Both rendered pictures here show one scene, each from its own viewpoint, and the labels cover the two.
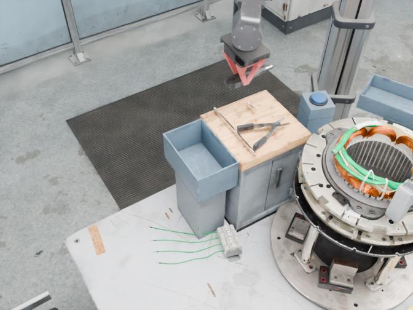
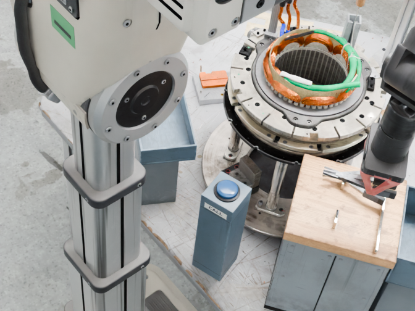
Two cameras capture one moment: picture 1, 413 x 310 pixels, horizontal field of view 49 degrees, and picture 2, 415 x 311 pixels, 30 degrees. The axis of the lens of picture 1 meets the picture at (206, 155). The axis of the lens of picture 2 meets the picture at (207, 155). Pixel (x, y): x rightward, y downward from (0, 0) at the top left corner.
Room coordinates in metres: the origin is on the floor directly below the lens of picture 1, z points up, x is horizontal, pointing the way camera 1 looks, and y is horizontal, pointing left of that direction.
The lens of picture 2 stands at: (1.61, 0.23, 2.20)
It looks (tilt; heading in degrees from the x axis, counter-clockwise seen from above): 51 degrees down; 220
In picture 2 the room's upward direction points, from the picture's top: 8 degrees clockwise
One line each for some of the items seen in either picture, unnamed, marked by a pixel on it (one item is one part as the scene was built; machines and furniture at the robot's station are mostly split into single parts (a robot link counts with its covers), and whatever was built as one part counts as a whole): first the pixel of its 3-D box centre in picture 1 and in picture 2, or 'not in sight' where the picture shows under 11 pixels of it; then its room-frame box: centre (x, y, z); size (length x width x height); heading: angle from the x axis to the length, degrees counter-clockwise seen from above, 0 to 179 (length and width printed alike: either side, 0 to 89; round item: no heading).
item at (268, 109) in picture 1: (254, 127); (346, 208); (0.79, -0.12, 1.05); 0.20 x 0.19 x 0.02; 121
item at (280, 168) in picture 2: not in sight; (277, 180); (0.74, -0.31, 0.91); 0.02 x 0.02 x 0.21
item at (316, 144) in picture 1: (376, 170); (308, 79); (0.63, -0.37, 1.09); 0.32 x 0.32 x 0.01
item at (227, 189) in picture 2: (319, 98); (227, 189); (0.92, -0.30, 1.04); 0.04 x 0.04 x 0.01
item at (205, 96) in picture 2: not in sight; (219, 86); (0.56, -0.65, 0.79); 0.12 x 0.09 x 0.02; 148
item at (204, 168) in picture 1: (200, 186); (409, 268); (0.71, 0.02, 0.92); 0.17 x 0.11 x 0.28; 31
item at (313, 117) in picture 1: (310, 133); (220, 228); (0.92, -0.30, 0.91); 0.07 x 0.07 x 0.25; 13
